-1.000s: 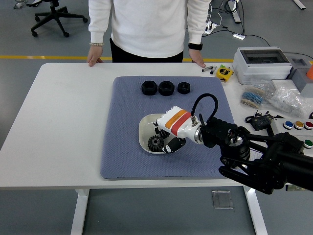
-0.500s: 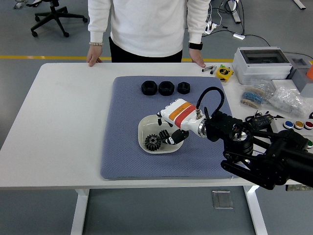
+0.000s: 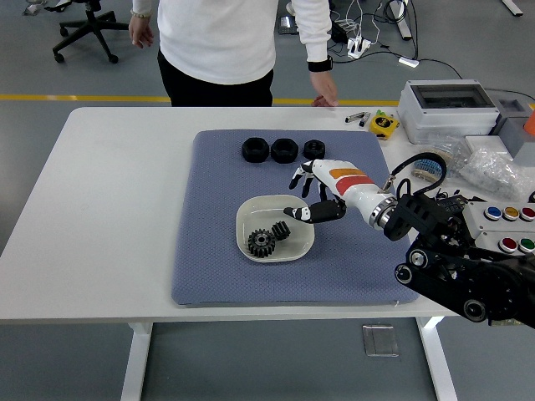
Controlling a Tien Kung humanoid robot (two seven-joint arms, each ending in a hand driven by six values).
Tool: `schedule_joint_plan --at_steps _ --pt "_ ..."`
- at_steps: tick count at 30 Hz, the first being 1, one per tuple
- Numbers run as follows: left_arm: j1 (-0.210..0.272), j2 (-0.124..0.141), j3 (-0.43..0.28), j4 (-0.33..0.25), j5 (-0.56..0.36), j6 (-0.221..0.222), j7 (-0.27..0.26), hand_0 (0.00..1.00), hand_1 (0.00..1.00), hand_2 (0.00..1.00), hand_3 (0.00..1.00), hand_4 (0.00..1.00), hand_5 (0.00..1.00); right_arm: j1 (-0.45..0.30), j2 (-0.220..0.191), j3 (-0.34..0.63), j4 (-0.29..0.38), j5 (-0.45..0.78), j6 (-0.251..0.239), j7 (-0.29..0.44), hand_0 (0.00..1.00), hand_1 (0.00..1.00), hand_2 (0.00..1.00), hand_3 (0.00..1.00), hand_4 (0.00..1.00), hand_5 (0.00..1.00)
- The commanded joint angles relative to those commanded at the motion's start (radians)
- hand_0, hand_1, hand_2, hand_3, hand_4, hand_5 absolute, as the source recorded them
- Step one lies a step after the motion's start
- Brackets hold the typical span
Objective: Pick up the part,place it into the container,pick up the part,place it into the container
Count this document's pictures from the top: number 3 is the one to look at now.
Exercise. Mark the blue yellow red button box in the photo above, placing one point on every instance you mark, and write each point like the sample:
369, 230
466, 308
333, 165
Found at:
493, 214

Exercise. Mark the red green button box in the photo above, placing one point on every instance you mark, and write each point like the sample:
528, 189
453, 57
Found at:
508, 244

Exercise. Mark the blue-grey quilted mat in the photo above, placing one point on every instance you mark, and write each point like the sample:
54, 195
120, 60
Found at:
209, 271

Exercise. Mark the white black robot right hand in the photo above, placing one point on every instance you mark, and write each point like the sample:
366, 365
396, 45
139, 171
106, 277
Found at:
351, 184

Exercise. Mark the small black hex nut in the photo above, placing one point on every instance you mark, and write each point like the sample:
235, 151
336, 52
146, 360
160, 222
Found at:
314, 149

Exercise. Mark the yellow tape measure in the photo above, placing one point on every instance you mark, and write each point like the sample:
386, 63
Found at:
383, 126

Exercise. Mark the person's left hand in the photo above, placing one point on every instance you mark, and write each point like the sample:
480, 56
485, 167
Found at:
326, 89

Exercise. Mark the person's right hand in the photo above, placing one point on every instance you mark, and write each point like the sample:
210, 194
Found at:
141, 31

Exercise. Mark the person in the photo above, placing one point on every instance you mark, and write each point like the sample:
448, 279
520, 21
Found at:
217, 42

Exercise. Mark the white power strip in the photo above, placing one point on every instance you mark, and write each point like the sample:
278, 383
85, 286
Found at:
358, 47

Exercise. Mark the clear bag of small parts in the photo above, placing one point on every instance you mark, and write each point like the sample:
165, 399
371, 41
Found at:
497, 171

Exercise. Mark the black charger box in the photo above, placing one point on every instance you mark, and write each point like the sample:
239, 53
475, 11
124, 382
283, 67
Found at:
339, 31

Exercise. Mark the black silver metal clips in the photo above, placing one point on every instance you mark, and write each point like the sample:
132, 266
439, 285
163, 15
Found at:
357, 118

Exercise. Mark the black office chair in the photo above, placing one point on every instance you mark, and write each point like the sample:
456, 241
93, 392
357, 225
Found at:
94, 25

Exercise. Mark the black wrist watch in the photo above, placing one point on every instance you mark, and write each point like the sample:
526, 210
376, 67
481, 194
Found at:
319, 64

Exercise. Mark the white table leg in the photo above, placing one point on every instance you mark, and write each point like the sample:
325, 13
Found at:
136, 359
436, 359

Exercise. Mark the grey plastic housing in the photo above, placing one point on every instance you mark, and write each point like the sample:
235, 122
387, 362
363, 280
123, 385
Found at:
514, 133

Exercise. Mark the orange block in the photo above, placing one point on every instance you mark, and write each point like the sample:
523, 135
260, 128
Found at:
531, 124

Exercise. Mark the silver metal bracket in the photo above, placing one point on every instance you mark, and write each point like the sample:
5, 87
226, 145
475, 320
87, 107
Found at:
33, 7

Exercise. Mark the large black hex nut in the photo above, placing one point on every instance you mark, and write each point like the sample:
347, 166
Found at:
255, 150
284, 151

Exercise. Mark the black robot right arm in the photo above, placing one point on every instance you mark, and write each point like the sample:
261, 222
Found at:
460, 259

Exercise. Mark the bag of blue resistors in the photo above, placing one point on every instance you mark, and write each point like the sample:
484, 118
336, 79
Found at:
432, 167

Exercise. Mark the small black gear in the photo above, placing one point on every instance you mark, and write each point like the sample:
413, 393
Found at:
282, 230

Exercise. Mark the black desk phone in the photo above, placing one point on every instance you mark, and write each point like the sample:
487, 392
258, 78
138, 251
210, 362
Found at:
286, 26

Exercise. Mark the white flat box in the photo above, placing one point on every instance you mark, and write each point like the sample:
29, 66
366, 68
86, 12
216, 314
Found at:
485, 142

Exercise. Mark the grey electrical enclosure box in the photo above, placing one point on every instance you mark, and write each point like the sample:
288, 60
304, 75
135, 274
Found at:
443, 121

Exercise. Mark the white desk leg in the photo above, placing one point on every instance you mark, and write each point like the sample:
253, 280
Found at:
513, 7
402, 25

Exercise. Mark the metal floor hatch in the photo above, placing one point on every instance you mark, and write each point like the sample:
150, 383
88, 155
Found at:
380, 340

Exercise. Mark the large black gear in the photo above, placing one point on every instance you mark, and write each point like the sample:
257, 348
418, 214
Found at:
262, 244

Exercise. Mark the white square dish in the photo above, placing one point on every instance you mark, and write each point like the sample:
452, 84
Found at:
301, 238

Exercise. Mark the green marker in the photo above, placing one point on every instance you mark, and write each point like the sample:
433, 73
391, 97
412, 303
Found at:
381, 113

